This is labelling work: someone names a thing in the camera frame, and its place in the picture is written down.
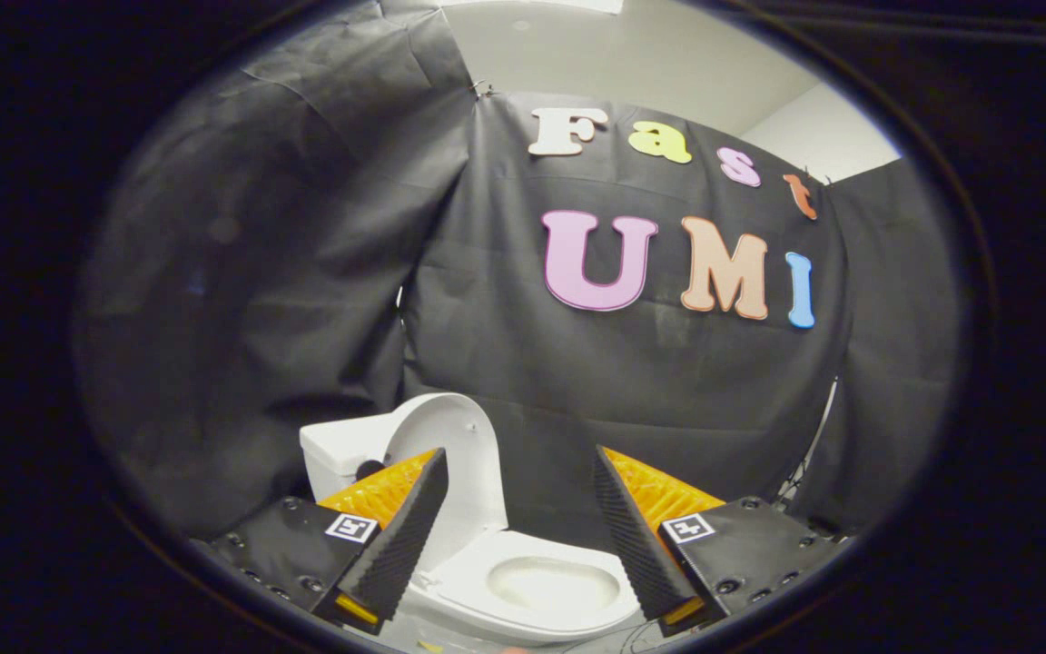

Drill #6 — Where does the black backdrop cloth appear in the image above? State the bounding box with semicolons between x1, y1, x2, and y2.
74;0;964;546

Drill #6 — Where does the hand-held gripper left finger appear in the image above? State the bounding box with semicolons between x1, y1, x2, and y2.
203;447;449;635

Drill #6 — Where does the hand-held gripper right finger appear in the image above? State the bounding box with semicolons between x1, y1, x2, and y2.
592;445;853;637

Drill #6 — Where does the white toilet seat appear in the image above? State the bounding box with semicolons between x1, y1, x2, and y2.
430;530;640;639

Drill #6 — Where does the white toilet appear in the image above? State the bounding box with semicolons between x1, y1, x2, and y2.
300;392;642;648

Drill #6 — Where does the white toilet lid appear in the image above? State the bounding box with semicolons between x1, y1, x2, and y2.
384;392;511;573

